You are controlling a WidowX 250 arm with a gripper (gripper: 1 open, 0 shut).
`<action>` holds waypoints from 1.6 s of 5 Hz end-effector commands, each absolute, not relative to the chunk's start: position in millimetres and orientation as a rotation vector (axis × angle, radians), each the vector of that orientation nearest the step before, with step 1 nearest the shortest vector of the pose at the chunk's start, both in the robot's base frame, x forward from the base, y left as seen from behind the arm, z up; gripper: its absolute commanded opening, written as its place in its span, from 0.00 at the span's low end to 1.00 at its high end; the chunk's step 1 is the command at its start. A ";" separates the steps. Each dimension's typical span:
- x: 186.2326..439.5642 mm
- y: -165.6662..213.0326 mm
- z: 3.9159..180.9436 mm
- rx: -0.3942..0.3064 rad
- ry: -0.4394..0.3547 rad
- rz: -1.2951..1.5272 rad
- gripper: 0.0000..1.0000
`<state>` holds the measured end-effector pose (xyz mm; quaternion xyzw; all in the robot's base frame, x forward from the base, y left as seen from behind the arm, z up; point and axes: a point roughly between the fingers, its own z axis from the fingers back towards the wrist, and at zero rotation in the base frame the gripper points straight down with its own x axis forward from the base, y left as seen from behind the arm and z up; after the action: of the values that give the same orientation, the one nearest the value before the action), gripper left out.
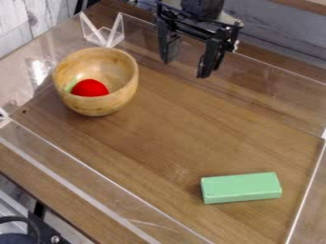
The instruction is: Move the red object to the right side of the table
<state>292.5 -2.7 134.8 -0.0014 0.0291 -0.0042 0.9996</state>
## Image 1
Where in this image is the red strawberry toy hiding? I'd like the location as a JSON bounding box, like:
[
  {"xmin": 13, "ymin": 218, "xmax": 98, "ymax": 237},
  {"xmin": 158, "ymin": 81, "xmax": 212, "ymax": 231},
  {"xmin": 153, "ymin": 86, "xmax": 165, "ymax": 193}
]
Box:
[{"xmin": 65, "ymin": 78, "xmax": 110, "ymax": 97}]

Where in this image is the clear acrylic tray wall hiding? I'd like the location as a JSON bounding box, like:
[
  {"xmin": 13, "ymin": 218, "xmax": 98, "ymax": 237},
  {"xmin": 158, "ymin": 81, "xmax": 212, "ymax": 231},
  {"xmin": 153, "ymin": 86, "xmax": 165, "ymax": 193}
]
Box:
[{"xmin": 0, "ymin": 16, "xmax": 326, "ymax": 244}]

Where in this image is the green rectangular block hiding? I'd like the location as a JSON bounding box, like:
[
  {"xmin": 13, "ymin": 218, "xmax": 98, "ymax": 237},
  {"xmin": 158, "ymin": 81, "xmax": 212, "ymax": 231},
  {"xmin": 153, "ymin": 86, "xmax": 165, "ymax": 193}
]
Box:
[{"xmin": 201, "ymin": 172, "xmax": 284, "ymax": 204}]

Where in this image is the wooden bowl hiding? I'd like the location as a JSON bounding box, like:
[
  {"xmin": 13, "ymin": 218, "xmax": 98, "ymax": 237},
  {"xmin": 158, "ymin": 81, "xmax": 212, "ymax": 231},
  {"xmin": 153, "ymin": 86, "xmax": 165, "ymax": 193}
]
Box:
[{"xmin": 53, "ymin": 48, "xmax": 140, "ymax": 116}]

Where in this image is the black clamp under table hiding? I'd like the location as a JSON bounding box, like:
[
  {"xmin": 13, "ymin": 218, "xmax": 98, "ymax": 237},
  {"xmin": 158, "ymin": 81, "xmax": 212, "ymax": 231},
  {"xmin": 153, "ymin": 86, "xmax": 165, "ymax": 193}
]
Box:
[{"xmin": 0, "ymin": 203, "xmax": 71, "ymax": 244}]

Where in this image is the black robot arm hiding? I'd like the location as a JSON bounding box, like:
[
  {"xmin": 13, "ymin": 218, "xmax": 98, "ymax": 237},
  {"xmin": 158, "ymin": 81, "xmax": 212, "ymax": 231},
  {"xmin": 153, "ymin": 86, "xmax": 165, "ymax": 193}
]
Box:
[{"xmin": 156, "ymin": 0, "xmax": 245, "ymax": 78}]

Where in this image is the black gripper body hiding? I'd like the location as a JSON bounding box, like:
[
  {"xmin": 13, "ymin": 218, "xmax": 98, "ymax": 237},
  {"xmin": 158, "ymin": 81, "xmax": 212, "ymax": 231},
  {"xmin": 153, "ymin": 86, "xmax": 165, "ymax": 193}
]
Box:
[{"xmin": 156, "ymin": 0, "xmax": 245, "ymax": 52}]

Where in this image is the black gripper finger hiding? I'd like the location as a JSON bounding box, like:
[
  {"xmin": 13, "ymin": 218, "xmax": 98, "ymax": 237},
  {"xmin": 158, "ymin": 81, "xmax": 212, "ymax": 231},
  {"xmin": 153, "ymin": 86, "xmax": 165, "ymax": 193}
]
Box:
[
  {"xmin": 158, "ymin": 25, "xmax": 181, "ymax": 64},
  {"xmin": 198, "ymin": 38, "xmax": 226, "ymax": 78}
]

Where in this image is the clear acrylic corner bracket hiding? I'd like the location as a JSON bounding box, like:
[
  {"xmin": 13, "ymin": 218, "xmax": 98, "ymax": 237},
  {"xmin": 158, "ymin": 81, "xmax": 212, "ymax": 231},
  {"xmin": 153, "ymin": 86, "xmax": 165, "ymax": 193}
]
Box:
[{"xmin": 79, "ymin": 12, "xmax": 125, "ymax": 48}]

